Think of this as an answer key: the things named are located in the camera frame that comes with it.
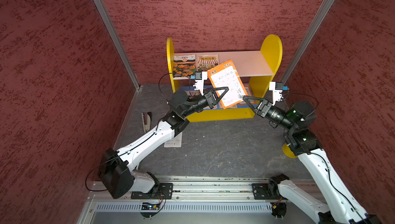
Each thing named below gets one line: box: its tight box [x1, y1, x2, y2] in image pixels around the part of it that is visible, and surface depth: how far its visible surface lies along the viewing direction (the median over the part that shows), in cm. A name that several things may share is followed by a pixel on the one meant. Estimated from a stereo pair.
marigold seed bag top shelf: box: [172, 53, 196, 81], surface depth 76 cm
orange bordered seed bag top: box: [206, 59, 248, 110], surface depth 59 cm
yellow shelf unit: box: [166, 34, 283, 123], surface depth 67 cm
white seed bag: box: [164, 131, 183, 148], surface depth 92 cm
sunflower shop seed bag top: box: [196, 53, 220, 72], surface depth 79 cm
